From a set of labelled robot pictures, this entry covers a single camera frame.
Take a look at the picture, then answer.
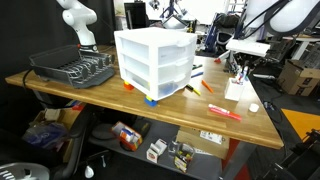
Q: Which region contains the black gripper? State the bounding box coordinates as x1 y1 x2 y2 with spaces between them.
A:
233 54 256 80

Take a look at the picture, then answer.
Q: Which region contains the white square pen holder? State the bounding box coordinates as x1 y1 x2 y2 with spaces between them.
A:
224 77 245 102

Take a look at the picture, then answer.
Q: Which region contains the orange marker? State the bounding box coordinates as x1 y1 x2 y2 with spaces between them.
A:
201 79 215 94

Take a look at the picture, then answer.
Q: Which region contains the white and red marker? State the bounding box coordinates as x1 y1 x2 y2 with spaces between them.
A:
208 103 234 116

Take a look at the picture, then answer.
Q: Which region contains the white flat wrist plate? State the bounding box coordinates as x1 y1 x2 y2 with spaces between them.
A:
226 38 271 58

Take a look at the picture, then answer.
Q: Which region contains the white round bottle cap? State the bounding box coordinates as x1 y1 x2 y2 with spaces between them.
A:
248 103 260 113

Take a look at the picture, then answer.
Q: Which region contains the large cardboard box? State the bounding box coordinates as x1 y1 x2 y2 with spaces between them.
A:
276 58 320 98

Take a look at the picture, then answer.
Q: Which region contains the white desk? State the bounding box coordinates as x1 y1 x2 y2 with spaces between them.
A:
286 33 320 62

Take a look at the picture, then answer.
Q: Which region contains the orange floor mat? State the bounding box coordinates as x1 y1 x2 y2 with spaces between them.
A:
280 108 320 142

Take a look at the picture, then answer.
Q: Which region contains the cardboard box with label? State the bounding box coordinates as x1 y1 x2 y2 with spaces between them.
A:
175 126 231 160

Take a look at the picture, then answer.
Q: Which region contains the white plastic three-drawer unit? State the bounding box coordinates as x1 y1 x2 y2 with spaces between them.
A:
113 27 198 102

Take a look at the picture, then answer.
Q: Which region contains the blue block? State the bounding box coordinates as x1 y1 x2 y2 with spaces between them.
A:
143 95 159 108

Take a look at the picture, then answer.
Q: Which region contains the grey under-table shelf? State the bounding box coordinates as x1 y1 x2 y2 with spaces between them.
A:
88 116 234 180

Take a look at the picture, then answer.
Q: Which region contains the orange block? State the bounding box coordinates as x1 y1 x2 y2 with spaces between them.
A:
123 81 135 91

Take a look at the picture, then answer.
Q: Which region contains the small white box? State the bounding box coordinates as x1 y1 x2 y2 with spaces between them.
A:
146 138 168 164

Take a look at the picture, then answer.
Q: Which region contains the black monitor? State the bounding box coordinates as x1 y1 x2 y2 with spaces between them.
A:
123 2 148 30

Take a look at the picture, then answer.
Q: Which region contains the colourful packaging box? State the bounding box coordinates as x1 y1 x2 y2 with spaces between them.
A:
110 120 144 152

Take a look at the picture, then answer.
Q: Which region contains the black round disc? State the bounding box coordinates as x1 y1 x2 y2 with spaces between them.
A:
91 123 116 141

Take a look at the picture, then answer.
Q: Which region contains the open brown cardboard box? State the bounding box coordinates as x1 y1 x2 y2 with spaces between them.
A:
29 107 86 164

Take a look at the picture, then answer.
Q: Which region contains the white bulb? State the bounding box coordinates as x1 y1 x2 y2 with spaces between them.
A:
83 165 95 180

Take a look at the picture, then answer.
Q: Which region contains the dark grey dish rack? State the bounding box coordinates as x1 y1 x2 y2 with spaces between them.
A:
28 44 117 90

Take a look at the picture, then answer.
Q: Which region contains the blue plastic bag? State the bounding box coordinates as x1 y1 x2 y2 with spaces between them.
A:
22 122 69 150

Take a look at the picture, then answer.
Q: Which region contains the white plastic basket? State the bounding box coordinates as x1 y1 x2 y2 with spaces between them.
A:
0 162 51 180

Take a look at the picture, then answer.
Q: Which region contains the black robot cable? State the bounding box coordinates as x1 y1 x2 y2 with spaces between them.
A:
246 0 320 38

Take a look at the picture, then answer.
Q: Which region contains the black metal frame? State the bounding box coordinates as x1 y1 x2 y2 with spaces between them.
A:
263 129 320 180

